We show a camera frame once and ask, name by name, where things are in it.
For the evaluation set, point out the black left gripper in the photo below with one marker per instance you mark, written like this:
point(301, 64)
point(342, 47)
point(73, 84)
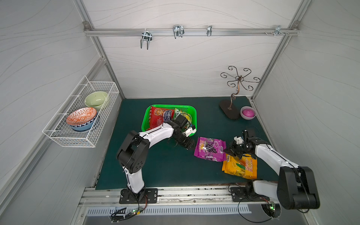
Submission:
point(185, 140)

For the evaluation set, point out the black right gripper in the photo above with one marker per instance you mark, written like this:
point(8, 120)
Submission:
point(235, 150)

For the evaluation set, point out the green Fox's candy bag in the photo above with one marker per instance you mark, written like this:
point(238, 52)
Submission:
point(178, 112)

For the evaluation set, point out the yellow corn candy bag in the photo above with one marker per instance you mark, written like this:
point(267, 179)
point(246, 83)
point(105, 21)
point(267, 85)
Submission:
point(245, 167)

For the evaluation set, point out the green plastic basket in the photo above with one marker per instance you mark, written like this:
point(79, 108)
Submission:
point(190, 110)

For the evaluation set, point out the red Konfety candy bag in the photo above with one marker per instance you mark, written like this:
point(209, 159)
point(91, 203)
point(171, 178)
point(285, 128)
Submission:
point(159, 115)

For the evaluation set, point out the purple grape candy bag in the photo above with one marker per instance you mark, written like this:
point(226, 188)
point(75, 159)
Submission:
point(210, 149)

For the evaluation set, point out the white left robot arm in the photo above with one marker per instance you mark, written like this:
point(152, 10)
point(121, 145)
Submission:
point(133, 152)

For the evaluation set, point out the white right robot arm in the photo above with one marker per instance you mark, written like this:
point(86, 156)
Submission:
point(296, 187)

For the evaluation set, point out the grey bowl purple inside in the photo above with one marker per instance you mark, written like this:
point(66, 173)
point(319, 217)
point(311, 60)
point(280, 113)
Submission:
point(248, 113)

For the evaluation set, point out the black metal jewelry stand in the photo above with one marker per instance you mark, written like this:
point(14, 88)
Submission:
point(237, 81)

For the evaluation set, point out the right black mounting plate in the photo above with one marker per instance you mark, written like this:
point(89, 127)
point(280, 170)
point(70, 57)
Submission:
point(246, 194)

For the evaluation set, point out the black mounting plate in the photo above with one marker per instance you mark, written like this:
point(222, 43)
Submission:
point(146, 195)
point(246, 194)

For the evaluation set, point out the round black floor port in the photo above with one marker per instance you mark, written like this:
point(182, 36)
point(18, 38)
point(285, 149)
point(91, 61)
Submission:
point(272, 210)

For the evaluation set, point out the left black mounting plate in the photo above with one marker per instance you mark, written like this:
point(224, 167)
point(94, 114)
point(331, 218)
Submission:
point(146, 195)

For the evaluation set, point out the light green bowl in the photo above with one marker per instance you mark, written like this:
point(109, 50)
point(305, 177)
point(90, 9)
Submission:
point(98, 100)

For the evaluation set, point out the blue bowl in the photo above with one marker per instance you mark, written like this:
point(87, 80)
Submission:
point(83, 127)

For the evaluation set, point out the double prong metal hook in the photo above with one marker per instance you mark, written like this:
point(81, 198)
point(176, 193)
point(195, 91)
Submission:
point(146, 38)

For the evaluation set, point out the orange patterned bowl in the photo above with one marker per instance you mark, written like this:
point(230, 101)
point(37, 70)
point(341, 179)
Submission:
point(81, 116)

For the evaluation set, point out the looped metal hook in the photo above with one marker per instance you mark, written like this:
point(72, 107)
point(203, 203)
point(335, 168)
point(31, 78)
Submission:
point(178, 31)

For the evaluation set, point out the small metal hook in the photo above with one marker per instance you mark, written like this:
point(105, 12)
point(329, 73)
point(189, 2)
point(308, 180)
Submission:
point(209, 30)

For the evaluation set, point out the white vented strip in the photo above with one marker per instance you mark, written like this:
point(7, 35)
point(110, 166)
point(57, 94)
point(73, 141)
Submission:
point(152, 210)

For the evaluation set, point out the right metal peg hook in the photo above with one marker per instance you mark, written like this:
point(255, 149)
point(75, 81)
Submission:
point(277, 32)

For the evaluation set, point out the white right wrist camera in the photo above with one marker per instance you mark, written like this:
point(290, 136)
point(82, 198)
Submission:
point(238, 140)

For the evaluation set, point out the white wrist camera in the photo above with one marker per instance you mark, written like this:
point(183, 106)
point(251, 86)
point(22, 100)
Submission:
point(238, 140)
point(190, 131)

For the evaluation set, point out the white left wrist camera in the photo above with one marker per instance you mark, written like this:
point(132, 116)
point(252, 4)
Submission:
point(190, 131)

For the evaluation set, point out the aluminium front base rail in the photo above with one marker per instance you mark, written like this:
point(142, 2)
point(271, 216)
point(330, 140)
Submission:
point(181, 195)

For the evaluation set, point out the white wire wall basket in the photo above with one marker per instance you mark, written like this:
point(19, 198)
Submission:
point(60, 132)

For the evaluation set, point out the aluminium wall rail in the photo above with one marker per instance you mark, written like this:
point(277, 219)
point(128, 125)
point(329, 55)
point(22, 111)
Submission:
point(189, 32)

